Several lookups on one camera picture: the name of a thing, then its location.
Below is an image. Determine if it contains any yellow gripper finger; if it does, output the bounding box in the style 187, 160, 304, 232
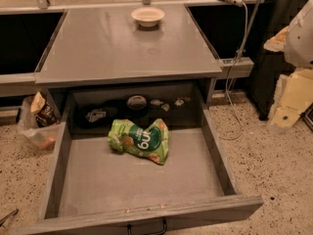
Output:
268, 68, 313, 130
263, 26, 289, 52

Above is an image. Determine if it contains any green rice chip bag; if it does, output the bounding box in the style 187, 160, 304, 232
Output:
108, 118, 169, 165

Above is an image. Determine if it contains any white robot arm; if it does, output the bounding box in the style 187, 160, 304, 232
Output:
263, 0, 313, 133

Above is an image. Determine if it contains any grey counter cabinet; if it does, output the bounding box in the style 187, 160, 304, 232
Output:
34, 3, 223, 122

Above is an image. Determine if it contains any grey open drawer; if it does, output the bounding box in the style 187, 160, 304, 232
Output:
13, 81, 263, 235

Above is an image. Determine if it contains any brown snack bag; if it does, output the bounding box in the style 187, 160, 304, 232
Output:
30, 92, 58, 127

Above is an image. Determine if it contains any dark grey side cabinet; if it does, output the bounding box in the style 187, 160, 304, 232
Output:
247, 0, 308, 120

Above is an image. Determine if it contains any metal pole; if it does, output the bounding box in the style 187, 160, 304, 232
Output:
235, 0, 261, 63

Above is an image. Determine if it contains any crumpled white wrapper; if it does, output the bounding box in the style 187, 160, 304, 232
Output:
161, 104, 170, 112

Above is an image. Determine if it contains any white bowl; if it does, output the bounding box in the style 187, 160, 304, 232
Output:
131, 7, 165, 27

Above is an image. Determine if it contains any black round tape roll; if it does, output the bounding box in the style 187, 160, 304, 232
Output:
126, 95, 148, 118

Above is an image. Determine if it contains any black pouch with label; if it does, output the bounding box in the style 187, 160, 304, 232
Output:
73, 100, 126, 128

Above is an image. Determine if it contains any clear plastic bin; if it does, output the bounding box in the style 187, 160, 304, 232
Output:
18, 96, 59, 149

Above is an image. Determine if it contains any metal tool tip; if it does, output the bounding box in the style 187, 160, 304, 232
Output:
0, 209, 19, 227

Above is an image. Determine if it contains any white cable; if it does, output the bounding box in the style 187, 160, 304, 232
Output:
218, 1, 249, 141

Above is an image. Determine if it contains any black drawer handle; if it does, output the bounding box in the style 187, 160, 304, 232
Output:
127, 220, 167, 235

